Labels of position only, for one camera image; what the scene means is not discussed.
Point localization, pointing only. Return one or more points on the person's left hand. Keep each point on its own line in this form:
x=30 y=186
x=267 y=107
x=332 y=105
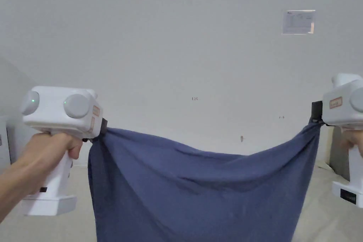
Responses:
x=48 y=154

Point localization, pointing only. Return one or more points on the person's left forearm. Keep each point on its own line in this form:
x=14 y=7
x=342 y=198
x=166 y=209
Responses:
x=14 y=188

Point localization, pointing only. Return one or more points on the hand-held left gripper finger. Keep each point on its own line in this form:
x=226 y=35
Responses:
x=88 y=140

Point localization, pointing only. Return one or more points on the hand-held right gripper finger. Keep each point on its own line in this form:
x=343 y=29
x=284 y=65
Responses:
x=320 y=122

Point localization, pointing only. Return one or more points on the white paper notice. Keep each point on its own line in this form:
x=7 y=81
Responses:
x=298 y=22

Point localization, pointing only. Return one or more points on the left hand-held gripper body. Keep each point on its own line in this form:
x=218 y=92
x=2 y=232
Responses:
x=54 y=117

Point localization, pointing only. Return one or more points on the dark blue shirt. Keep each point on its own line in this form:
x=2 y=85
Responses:
x=198 y=191

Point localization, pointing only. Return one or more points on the person's right hand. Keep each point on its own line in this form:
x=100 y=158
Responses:
x=351 y=140

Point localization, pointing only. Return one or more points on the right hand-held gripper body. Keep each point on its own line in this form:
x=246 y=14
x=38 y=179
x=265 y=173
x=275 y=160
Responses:
x=344 y=106

